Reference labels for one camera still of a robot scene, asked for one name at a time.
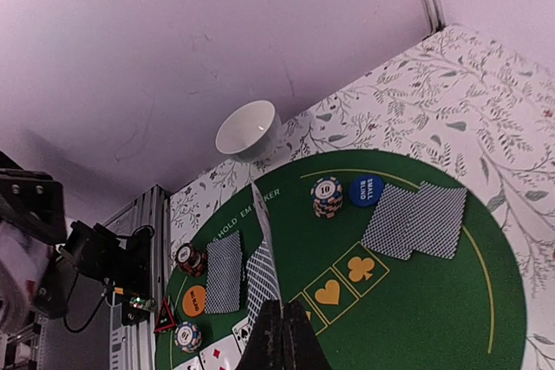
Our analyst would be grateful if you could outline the blue small blind button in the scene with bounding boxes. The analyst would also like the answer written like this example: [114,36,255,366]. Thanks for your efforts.
[349,174,385,207]

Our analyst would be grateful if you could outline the dealt cards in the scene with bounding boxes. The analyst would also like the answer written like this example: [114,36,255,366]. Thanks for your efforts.
[205,231,243,315]

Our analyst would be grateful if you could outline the face up clubs card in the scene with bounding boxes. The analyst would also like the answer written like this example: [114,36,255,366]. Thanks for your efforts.
[173,356,203,370]

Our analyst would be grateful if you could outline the dark red chip stack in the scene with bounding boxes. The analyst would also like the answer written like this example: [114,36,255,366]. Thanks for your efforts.
[175,243,207,277]

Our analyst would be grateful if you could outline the face up diamonds card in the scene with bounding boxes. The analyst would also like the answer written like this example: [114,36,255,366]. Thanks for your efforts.
[199,335,241,370]

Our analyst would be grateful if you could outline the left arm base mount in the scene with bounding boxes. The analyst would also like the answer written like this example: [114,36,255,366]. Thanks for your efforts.
[60,221,156,326]

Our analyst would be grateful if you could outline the round green poker mat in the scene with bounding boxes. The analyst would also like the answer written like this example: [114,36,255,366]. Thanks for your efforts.
[172,150,526,369]

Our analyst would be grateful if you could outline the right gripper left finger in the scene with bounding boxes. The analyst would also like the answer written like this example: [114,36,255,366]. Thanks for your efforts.
[236,301,284,370]

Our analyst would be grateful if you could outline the face down card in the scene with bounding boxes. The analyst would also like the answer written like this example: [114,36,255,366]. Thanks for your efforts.
[251,181,283,304]

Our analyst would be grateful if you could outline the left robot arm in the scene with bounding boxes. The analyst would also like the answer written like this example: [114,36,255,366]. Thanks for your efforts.
[1,153,67,334]

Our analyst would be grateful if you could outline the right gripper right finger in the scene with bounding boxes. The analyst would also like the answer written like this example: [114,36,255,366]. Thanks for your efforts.
[282,301,332,370]

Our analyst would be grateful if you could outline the red black triangular button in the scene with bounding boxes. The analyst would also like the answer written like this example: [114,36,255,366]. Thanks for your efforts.
[154,296,177,334]

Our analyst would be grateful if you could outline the white bowl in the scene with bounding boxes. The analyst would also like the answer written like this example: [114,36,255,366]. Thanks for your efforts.
[215,100,282,163]

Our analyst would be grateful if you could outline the orange big blind button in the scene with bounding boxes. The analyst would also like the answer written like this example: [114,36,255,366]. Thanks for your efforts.
[182,285,206,317]

